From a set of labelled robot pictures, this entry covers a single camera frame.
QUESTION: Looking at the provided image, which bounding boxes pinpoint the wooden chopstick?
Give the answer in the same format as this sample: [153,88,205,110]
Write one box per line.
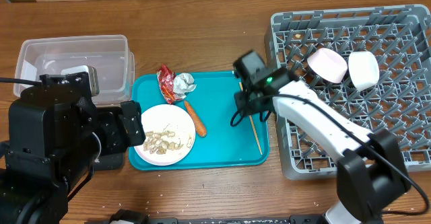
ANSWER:
[239,82,263,155]

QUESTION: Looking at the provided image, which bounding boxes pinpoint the pink bowl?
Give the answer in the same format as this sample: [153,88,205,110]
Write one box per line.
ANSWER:
[307,48,347,83]

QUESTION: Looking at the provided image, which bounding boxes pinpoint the white bowl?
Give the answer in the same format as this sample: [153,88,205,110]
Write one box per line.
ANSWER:
[347,51,380,91]

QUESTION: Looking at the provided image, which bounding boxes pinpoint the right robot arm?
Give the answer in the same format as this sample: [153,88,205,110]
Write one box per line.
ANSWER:
[230,50,412,223]

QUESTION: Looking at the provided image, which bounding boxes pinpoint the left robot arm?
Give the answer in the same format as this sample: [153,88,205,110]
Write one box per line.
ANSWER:
[1,69,145,223]

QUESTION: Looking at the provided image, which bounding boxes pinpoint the grey dishwasher rack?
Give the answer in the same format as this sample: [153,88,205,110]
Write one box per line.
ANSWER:
[265,4,430,172]

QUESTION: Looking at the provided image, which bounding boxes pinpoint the black tray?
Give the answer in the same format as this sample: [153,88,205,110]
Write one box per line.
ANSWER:
[94,106,125,171]

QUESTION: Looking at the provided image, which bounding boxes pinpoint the white plate with food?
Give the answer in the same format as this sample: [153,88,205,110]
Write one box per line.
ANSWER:
[134,104,196,166]

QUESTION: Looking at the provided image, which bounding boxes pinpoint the orange carrot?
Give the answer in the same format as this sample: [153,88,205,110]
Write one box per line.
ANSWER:
[184,100,207,137]

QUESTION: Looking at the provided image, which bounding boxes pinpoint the red snack wrapper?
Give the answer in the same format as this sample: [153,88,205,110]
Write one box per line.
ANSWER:
[156,64,185,104]

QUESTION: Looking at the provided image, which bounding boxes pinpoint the clear plastic bin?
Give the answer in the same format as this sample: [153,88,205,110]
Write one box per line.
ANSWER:
[15,34,135,106]

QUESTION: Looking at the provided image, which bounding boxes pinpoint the crumpled white paper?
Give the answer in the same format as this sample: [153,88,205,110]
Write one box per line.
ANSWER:
[173,73,197,99]

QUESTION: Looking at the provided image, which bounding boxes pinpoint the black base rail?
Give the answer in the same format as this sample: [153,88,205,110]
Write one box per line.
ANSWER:
[85,209,327,224]

